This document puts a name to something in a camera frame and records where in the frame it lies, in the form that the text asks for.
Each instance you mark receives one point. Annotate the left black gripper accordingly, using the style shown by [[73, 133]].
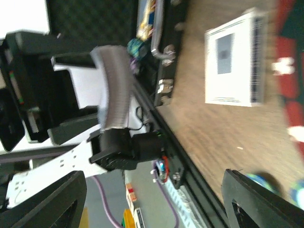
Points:
[[37, 100]]

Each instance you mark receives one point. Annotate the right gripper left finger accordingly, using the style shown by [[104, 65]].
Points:
[[53, 203]]

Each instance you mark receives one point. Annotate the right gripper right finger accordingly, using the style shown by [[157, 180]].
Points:
[[249, 205]]

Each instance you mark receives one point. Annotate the green poker chip stack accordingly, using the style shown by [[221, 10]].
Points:
[[268, 181]]

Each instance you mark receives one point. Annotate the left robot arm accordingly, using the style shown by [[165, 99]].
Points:
[[95, 152]]

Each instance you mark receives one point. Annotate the black poker set case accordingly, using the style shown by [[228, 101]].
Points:
[[115, 22]]

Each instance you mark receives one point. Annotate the card deck in case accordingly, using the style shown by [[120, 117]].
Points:
[[150, 20]]

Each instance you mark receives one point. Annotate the round red black poker mat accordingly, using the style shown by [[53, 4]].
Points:
[[289, 66]]

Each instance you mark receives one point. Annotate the white card box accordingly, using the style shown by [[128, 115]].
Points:
[[235, 61]]

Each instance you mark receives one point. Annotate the light blue slotted cable duct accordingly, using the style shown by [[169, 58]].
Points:
[[185, 207]]

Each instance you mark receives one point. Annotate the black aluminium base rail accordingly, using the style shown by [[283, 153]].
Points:
[[183, 172]]

